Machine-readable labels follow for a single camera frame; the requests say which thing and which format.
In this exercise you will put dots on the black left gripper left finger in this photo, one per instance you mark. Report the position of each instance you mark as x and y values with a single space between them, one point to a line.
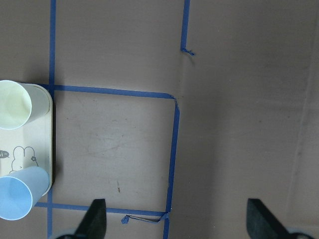
94 223

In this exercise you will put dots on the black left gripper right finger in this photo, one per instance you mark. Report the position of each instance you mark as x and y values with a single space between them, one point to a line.
262 224

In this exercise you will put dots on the light blue plastic cup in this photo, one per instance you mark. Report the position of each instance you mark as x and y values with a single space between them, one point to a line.
21 190

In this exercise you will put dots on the cream bunny tray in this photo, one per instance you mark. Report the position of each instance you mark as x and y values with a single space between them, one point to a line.
31 144

